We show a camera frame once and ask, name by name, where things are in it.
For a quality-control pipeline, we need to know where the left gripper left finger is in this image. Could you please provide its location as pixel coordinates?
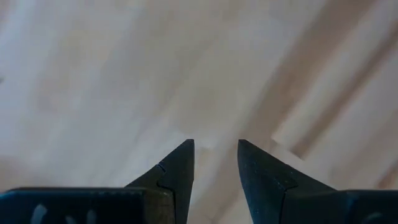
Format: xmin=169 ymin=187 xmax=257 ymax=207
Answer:
xmin=0 ymin=139 xmax=195 ymax=224

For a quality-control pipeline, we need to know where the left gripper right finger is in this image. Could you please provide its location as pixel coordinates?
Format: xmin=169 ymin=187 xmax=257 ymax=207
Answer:
xmin=238 ymin=139 xmax=398 ymax=224

